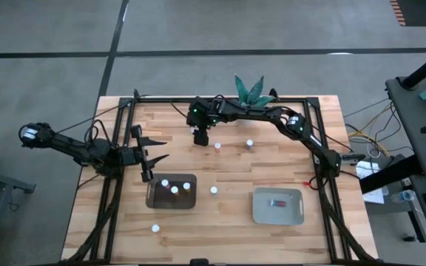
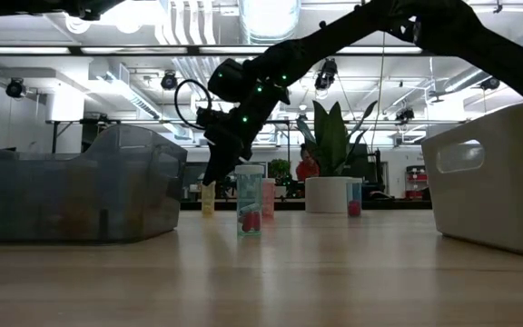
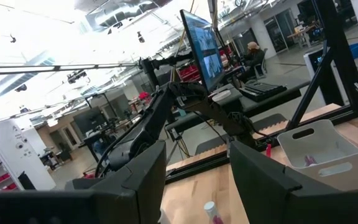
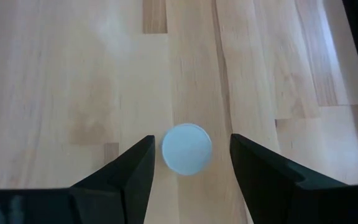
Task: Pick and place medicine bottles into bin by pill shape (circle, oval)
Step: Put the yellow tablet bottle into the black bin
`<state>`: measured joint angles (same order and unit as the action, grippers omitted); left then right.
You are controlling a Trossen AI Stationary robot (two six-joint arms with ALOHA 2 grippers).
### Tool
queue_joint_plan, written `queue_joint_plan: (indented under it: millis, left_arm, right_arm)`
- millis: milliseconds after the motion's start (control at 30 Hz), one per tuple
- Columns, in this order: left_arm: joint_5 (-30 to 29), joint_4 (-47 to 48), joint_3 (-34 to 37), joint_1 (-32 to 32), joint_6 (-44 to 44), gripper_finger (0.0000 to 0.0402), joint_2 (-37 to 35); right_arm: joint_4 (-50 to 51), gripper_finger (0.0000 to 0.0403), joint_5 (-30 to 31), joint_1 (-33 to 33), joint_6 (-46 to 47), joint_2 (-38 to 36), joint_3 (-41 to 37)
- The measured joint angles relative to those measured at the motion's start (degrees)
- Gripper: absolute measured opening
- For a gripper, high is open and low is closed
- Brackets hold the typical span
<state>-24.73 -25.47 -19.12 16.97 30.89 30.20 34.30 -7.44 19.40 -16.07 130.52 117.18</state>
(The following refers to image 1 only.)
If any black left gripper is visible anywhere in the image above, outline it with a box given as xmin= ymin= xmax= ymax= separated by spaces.
xmin=122 ymin=124 xmax=171 ymax=183

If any dark grey side desk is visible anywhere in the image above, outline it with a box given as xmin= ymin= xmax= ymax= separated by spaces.
xmin=385 ymin=73 xmax=426 ymax=266

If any white paper sheet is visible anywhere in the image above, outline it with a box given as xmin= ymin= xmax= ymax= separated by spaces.
xmin=355 ymin=160 xmax=390 ymax=205

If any dark mat orange striped edge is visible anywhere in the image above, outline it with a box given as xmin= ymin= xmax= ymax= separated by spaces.
xmin=389 ymin=0 xmax=426 ymax=27

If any black aluminium rig frame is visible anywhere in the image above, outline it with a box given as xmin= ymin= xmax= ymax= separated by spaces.
xmin=59 ymin=88 xmax=376 ymax=266

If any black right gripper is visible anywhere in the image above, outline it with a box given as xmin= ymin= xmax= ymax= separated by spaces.
xmin=186 ymin=96 xmax=222 ymax=147

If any dark translucent plastic bin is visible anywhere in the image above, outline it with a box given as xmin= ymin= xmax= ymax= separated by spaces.
xmin=145 ymin=173 xmax=198 ymax=210

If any black round pole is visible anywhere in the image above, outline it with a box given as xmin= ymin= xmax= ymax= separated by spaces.
xmin=399 ymin=46 xmax=426 ymax=90

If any black stand beam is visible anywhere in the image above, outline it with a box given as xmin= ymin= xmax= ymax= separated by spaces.
xmin=359 ymin=154 xmax=425 ymax=195

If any long black cable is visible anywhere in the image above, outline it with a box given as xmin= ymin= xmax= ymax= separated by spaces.
xmin=55 ymin=94 xmax=151 ymax=134

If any clear water bottle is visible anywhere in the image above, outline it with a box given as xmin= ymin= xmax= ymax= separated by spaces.
xmin=390 ymin=189 xmax=417 ymax=203

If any green leafy plant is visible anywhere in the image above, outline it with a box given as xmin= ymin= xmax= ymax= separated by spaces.
xmin=234 ymin=75 xmax=275 ymax=108

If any white plastic bin with handles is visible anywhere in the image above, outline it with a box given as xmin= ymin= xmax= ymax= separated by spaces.
xmin=251 ymin=187 xmax=305 ymax=226

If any yellow cable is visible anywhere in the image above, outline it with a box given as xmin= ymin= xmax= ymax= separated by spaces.
xmin=348 ymin=105 xmax=393 ymax=158

